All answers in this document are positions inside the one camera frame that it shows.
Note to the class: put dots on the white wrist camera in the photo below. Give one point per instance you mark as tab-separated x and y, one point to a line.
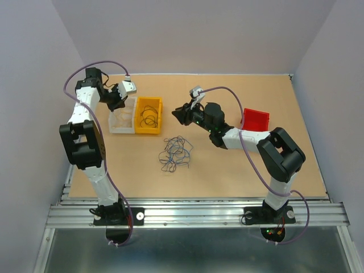
126	87
197	95

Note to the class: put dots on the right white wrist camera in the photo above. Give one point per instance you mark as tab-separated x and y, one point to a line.
197	95

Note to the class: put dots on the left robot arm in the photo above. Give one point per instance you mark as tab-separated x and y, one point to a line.
85	147

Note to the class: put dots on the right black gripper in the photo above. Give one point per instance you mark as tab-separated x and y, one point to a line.
183	114

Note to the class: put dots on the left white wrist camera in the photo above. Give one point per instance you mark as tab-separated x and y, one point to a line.
126	87

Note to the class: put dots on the white plastic bin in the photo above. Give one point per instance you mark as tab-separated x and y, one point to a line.
121	121

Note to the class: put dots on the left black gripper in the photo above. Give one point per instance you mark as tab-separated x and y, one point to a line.
119	103

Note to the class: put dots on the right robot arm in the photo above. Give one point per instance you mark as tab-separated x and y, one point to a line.
282	157

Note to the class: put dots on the yellow plastic bin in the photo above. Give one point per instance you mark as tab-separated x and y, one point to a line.
148	116

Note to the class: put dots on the red plastic bin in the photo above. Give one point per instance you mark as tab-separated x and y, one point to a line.
254	120

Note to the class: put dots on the aluminium front rail frame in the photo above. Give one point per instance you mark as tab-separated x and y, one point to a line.
189	213

